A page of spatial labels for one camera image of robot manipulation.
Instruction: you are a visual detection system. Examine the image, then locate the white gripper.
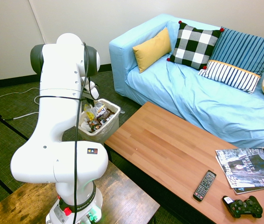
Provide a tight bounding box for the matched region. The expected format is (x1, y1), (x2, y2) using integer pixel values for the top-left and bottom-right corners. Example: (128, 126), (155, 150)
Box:
(82, 76), (100, 106)

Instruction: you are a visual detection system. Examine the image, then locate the yellow silver chip bag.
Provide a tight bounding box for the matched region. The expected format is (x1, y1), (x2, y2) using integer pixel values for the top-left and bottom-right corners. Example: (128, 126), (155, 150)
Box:
(83, 102), (105, 121)

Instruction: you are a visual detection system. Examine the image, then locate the white plastic trash bin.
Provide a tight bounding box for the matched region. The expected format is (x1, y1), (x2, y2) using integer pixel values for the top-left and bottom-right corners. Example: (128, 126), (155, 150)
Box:
(75, 98), (121, 145)

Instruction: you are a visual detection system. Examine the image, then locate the white purple drink carton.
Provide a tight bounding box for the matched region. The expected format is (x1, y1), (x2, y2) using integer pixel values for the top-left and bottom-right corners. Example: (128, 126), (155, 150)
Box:
(96, 106), (107, 119)

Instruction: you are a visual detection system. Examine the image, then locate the brown snack wrapper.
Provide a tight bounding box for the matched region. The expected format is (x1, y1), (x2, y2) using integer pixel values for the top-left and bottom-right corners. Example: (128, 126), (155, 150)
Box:
(87, 118), (102, 133)
(101, 108), (116, 123)

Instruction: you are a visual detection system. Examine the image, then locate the white crumpled tissue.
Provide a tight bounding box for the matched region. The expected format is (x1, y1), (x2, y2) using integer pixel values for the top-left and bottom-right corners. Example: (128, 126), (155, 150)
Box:
(80, 118), (92, 133)

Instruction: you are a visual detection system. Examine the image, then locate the light wood coffee table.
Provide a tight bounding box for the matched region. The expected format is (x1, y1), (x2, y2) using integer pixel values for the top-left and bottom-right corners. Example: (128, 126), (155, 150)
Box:
(104, 101), (264, 224)

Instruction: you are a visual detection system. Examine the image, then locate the plain yellow pillow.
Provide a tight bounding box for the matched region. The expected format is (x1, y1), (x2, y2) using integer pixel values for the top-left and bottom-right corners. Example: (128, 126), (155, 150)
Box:
(132, 27), (172, 74)

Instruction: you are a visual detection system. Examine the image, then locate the dark rustic wood table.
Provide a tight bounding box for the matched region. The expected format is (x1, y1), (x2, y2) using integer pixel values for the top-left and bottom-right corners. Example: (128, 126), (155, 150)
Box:
(0, 160), (161, 224)

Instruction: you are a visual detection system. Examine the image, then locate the black white checkered pillow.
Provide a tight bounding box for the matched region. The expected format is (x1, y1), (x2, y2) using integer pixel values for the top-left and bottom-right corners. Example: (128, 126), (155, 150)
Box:
(166, 20), (225, 70)

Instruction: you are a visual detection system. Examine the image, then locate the light blue sofa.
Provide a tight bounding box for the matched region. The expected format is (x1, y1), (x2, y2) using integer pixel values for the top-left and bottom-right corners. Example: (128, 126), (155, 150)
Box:
(109, 13), (264, 169)

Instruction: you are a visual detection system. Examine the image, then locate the black tv remote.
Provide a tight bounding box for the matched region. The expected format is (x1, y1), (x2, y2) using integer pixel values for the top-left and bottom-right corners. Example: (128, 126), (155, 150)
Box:
(193, 169), (217, 202)

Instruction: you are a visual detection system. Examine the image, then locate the navy white striped pillow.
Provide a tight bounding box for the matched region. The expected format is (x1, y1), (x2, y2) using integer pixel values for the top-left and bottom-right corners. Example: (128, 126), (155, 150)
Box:
(197, 59), (262, 95)

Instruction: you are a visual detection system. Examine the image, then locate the blue striped pillow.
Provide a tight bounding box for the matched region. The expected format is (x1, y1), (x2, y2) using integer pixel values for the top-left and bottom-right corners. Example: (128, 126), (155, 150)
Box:
(210, 27), (264, 77)

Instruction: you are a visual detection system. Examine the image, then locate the business magazine with dark cover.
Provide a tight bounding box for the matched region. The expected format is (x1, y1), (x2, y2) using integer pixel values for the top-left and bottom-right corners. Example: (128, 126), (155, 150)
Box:
(215, 147), (264, 189)

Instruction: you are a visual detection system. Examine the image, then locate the black game controller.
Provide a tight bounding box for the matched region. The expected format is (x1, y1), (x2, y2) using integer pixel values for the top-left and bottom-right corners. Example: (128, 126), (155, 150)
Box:
(229, 195), (264, 219)

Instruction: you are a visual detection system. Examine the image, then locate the white floor cable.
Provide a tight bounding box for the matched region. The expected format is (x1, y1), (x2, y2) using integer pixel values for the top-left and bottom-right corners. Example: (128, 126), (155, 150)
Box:
(0, 87), (40, 130)

